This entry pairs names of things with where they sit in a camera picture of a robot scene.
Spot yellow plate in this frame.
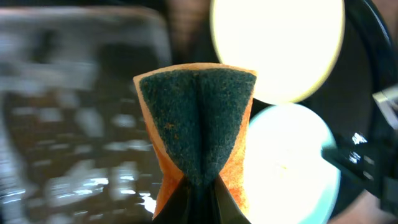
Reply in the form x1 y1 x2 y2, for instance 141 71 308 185
210 0 345 104

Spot black rectangular soapy tray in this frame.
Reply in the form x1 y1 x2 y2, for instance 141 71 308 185
1 6 171 223

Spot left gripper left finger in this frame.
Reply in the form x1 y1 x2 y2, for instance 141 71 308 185
152 176 192 224

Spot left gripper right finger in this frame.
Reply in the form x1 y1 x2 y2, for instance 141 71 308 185
210 175 251 224

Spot green orange sponge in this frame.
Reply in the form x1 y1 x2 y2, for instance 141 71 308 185
134 63 257 223

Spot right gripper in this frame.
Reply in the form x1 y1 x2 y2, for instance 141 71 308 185
322 85 397 215

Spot black round tray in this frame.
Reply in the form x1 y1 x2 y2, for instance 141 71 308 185
192 0 398 218

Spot light blue plate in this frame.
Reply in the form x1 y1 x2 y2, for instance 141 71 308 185
244 104 340 224

